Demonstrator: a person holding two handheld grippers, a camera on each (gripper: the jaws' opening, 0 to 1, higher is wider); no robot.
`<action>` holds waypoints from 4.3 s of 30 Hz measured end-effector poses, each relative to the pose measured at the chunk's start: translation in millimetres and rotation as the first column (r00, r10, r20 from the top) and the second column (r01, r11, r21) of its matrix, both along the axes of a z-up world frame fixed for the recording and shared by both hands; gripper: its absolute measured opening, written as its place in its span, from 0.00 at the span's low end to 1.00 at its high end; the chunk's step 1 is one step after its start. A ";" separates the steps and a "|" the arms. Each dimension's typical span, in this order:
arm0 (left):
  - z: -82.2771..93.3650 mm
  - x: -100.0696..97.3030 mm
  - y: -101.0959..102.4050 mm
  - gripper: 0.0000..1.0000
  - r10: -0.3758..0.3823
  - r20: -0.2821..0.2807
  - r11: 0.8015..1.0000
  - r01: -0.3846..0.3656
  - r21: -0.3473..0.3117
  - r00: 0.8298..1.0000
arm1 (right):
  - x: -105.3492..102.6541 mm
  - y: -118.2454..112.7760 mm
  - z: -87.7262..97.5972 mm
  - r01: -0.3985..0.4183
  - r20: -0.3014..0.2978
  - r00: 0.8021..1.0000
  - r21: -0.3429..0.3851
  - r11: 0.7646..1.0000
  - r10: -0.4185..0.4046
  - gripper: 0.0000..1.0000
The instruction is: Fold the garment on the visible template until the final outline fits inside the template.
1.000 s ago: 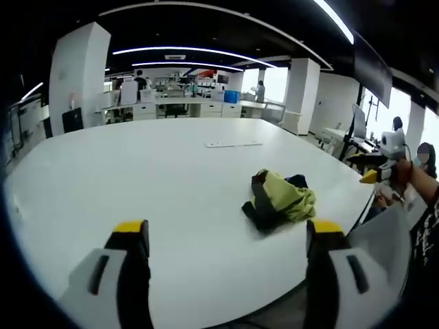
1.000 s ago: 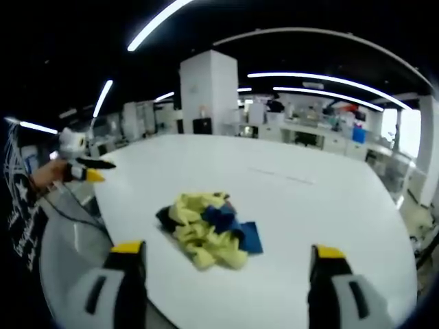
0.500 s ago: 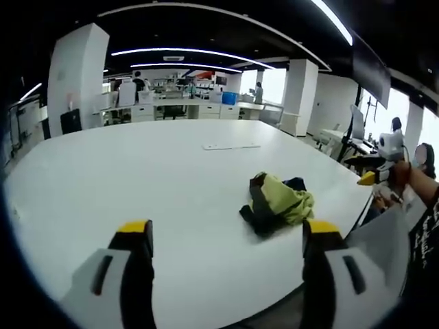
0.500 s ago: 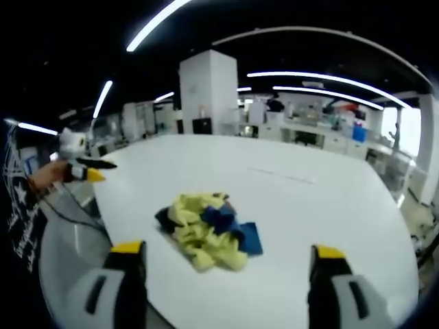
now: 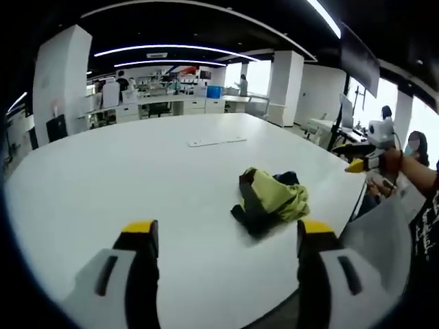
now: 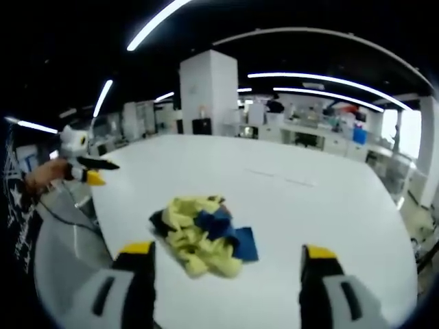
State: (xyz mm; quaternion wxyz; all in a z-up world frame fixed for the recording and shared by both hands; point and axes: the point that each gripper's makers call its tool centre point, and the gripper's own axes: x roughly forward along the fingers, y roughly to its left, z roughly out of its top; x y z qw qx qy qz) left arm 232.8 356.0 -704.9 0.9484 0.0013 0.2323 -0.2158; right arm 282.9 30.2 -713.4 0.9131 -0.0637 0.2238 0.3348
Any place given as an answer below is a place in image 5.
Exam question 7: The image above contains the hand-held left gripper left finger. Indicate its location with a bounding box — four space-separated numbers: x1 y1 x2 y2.
58 219 161 329

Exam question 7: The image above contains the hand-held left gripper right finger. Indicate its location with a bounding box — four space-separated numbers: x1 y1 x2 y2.
296 219 409 329

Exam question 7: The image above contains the yellow-green and black garment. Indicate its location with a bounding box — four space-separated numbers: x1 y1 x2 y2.
230 167 311 237

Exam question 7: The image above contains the person's right hand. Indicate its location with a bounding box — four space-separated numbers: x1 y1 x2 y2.
377 147 404 175

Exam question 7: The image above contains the computer monitor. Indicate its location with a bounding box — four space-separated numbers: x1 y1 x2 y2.
339 94 356 128

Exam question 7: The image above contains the grey chair back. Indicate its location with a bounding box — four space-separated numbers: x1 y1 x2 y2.
341 195 412 285

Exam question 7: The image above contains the black hanging ceiling panel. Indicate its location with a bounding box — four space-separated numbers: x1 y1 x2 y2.
340 22 381 99

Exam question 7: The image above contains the white office chair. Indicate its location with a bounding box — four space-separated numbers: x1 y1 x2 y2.
245 95 271 121

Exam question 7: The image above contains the black office chair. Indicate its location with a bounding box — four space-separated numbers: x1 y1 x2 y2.
46 114 67 143

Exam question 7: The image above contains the white drawer cabinet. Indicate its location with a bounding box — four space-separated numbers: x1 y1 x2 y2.
184 99 206 116
115 102 140 123

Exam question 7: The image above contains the black desk chair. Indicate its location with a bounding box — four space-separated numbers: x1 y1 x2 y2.
147 101 172 119

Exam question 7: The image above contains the white table cable cover plate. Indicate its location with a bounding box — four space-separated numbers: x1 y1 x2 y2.
187 136 248 148

